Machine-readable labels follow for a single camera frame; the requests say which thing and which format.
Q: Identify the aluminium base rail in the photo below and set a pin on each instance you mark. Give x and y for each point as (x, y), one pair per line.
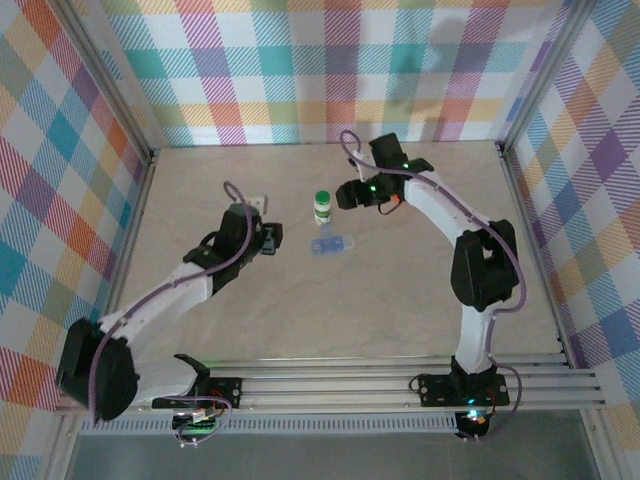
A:
(325, 385)

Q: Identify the aluminium frame post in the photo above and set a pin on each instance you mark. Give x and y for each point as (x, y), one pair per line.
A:
(107, 80)
(545, 70)

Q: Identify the small controller board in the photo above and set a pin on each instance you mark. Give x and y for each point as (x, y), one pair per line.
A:
(195, 422)
(472, 420)

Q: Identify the aluminium corner strut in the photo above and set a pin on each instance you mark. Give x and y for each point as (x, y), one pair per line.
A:
(600, 445)
(60, 450)

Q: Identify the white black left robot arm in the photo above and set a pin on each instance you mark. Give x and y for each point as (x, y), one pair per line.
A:
(165, 295)

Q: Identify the aluminium side rail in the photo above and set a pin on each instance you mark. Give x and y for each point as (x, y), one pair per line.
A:
(132, 230)
(532, 240)

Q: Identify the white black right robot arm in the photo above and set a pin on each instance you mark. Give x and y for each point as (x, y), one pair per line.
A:
(435, 205)

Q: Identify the white pill bottle green cap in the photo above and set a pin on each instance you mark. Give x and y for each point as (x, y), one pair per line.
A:
(323, 207)

